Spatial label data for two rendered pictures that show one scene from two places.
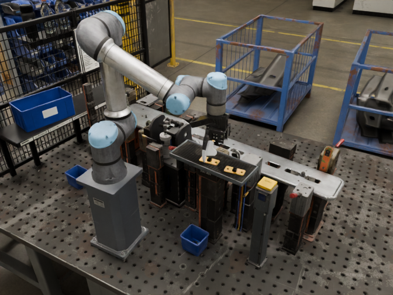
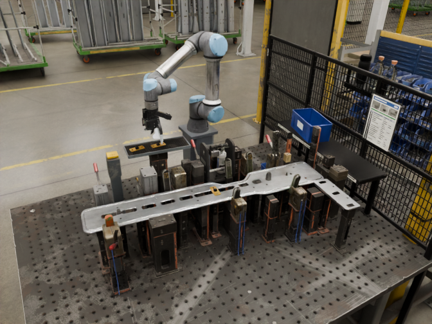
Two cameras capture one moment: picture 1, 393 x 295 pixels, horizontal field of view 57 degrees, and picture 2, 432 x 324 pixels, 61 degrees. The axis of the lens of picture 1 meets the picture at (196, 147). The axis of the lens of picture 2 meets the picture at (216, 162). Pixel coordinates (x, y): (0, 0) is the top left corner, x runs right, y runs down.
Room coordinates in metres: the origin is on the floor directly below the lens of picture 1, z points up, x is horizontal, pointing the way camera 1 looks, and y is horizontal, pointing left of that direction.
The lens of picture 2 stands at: (2.55, -1.51, 2.16)
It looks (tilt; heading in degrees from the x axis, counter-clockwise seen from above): 30 degrees down; 121
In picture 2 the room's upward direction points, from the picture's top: 1 degrees clockwise
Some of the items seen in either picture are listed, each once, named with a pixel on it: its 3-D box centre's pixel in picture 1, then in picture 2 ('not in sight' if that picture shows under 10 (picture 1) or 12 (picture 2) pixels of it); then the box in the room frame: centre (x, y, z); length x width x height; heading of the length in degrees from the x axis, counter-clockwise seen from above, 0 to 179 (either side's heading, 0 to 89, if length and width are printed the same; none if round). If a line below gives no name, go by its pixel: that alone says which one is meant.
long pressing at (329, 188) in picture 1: (213, 142); (212, 193); (1.68, -0.09, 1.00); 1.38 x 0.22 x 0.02; 55
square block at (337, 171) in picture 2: (130, 114); (333, 193); (2.22, 0.45, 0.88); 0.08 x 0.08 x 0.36; 55
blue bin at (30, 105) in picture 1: (43, 108); (310, 125); (1.89, 0.88, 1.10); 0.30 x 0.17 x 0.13; 136
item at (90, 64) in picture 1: (89, 47); (381, 122); (2.36, 0.70, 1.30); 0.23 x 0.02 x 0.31; 145
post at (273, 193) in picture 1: (261, 226); (117, 189); (1.13, -0.28, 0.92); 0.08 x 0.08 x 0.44; 55
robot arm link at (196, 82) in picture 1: (189, 87); (164, 85); (1.28, 0.03, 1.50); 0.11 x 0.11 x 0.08; 73
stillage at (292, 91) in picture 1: (269, 71); not in sight; (4.02, -0.84, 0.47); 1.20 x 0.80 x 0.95; 150
